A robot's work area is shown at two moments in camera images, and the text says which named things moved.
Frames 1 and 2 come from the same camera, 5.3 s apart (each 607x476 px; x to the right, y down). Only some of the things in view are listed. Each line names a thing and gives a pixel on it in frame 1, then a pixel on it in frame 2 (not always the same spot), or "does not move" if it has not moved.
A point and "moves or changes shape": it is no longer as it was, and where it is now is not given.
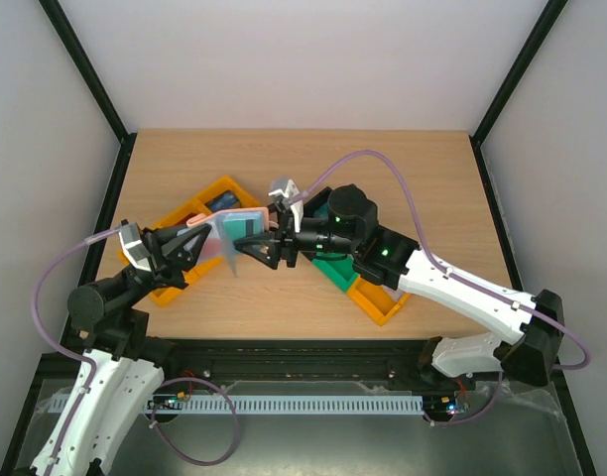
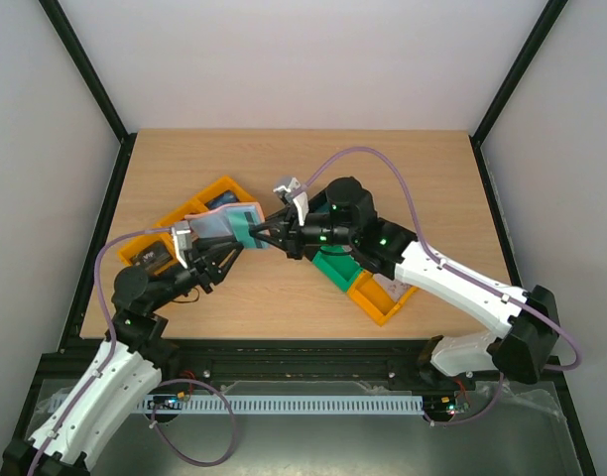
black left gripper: [182, 256] to [207, 268]
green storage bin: [338, 267] does not move
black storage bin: [317, 206] does not move
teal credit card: [234, 229] moves or changes shape
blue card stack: [222, 200] does not move
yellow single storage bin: [376, 300] does not move
